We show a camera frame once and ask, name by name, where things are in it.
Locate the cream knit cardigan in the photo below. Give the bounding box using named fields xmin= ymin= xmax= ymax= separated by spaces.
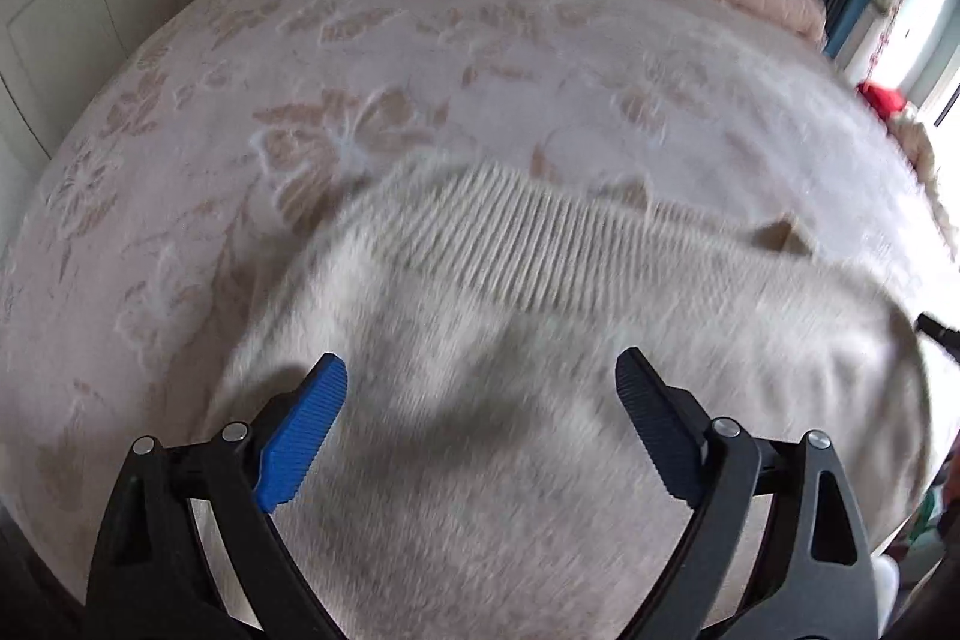
xmin=206 ymin=154 xmax=958 ymax=638

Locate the red and white plush toy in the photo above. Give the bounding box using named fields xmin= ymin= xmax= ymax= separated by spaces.
xmin=856 ymin=80 xmax=955 ymax=248

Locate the pink butterfly bed blanket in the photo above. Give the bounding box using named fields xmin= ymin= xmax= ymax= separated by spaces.
xmin=2 ymin=0 xmax=958 ymax=596

